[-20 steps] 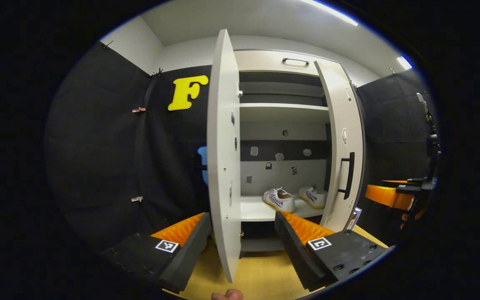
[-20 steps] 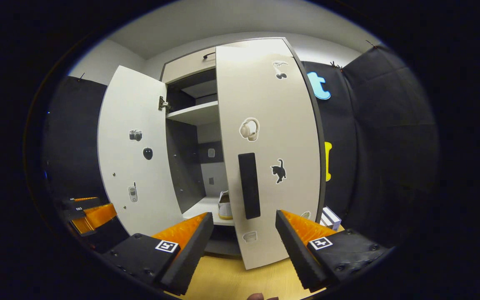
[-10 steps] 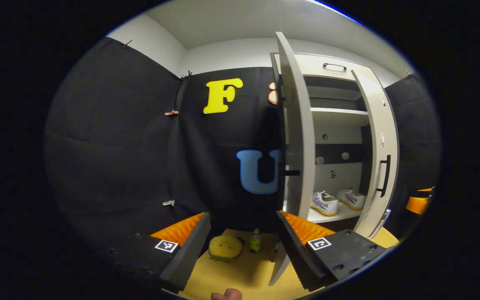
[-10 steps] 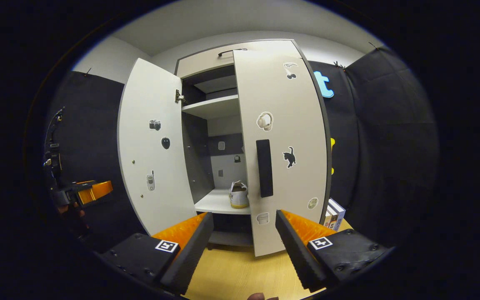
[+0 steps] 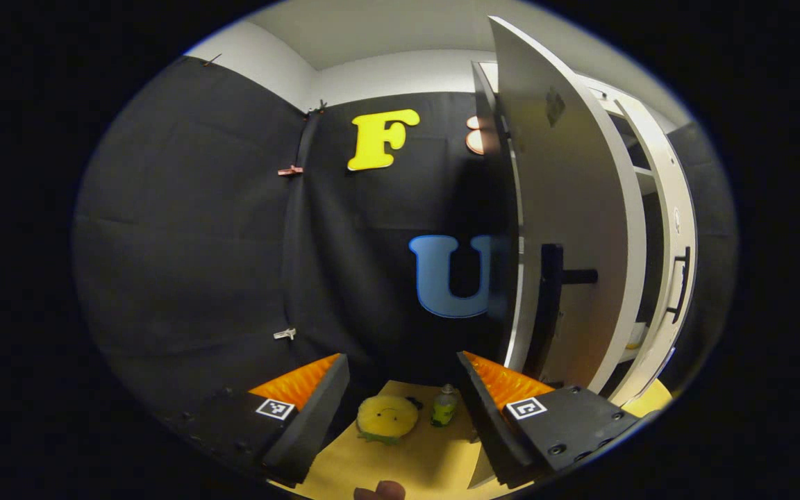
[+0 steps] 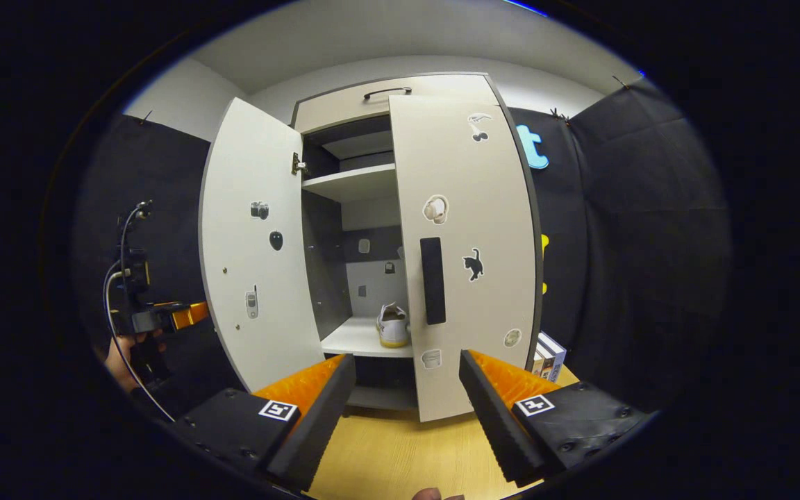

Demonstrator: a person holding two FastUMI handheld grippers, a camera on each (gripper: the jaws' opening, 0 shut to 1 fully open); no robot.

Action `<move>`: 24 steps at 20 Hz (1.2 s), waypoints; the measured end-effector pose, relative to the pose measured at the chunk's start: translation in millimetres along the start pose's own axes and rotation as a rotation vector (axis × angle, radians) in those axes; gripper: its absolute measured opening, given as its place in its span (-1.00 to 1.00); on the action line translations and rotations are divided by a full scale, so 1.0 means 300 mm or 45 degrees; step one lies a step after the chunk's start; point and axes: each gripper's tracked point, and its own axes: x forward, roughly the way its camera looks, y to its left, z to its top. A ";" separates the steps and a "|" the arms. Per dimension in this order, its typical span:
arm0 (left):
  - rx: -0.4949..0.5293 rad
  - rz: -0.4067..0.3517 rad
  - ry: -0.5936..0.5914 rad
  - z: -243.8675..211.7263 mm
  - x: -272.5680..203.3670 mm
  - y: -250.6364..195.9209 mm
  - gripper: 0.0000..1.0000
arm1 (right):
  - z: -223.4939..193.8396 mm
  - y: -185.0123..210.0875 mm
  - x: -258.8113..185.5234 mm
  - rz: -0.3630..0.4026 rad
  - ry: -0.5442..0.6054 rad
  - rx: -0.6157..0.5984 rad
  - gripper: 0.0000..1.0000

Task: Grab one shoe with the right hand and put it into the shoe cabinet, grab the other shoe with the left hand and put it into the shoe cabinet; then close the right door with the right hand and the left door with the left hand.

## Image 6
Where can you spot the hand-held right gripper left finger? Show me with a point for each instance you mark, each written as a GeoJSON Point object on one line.
{"type": "Point", "coordinates": [320, 423]}

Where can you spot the white shoe yellow sole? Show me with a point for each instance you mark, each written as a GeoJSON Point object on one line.
{"type": "Point", "coordinates": [393, 326]}

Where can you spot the white door with cat sticker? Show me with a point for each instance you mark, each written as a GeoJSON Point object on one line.
{"type": "Point", "coordinates": [490, 208]}

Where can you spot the black backdrop cloth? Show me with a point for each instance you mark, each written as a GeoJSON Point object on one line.
{"type": "Point", "coordinates": [164, 180]}
{"type": "Point", "coordinates": [636, 243]}

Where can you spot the white cabinet drawer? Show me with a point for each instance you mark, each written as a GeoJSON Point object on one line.
{"type": "Point", "coordinates": [442, 87]}

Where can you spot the white cabinet shelf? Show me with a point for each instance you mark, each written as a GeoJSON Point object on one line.
{"type": "Point", "coordinates": [351, 184]}
{"type": "Point", "coordinates": [351, 339]}

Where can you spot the metal door hinge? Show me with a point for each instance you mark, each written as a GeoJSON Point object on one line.
{"type": "Point", "coordinates": [298, 165]}

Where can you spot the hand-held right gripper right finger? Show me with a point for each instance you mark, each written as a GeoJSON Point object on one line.
{"type": "Point", "coordinates": [501, 423]}

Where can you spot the grey cabinet bottom board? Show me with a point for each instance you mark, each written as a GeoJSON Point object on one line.
{"type": "Point", "coordinates": [386, 397]}

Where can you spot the white door with phone sticker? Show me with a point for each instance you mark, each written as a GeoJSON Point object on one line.
{"type": "Point", "coordinates": [247, 173]}

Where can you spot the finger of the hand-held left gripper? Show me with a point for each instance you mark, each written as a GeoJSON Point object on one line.
{"type": "Point", "coordinates": [188, 314]}

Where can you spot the lavender book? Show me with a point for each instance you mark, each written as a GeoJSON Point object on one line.
{"type": "Point", "coordinates": [557, 351]}

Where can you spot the white and pink book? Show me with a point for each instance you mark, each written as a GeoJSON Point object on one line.
{"type": "Point", "coordinates": [537, 362]}

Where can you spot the white shoe cabinet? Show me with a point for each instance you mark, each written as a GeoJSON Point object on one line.
{"type": "Point", "coordinates": [372, 292]}

